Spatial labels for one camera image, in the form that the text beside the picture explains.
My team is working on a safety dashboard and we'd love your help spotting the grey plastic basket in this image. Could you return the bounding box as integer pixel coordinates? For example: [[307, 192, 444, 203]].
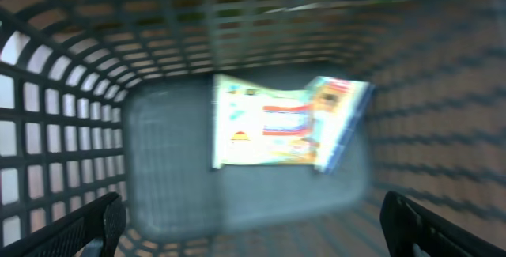
[[1, 0, 505, 256]]

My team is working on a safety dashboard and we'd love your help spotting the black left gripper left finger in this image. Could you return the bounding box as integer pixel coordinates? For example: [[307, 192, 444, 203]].
[[1, 192, 127, 257]]

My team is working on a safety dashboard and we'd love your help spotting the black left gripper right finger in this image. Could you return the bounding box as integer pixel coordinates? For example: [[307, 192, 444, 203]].
[[379, 191, 505, 257]]

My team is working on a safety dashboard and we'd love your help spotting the yellow snack bag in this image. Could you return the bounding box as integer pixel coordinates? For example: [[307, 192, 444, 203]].
[[212, 74, 375, 173]]

